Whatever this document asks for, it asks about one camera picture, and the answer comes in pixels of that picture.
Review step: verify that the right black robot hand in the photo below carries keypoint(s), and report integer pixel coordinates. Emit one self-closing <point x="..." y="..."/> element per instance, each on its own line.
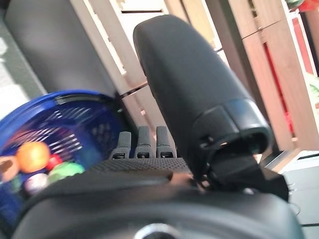
<point x="174" y="74"/>

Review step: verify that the small orange fruit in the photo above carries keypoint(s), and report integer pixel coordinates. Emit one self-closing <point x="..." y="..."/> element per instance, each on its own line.
<point x="32" y="156"/>

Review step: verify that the blue plastic shopping basket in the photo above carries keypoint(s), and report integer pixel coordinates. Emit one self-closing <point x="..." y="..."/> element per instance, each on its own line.
<point x="74" y="119"/>

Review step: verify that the small tan brown food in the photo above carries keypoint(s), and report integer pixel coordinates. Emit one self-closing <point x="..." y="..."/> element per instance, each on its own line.
<point x="7" y="169"/>

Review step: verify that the small white purple mushroom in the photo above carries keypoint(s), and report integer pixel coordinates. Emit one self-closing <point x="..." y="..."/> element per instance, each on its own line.
<point x="36" y="184"/>

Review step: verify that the tiny red fruit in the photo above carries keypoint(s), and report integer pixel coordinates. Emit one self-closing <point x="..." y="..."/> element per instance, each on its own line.
<point x="54" y="161"/>

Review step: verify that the small round green vegetable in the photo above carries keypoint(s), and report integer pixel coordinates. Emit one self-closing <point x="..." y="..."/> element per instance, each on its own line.
<point x="66" y="170"/>

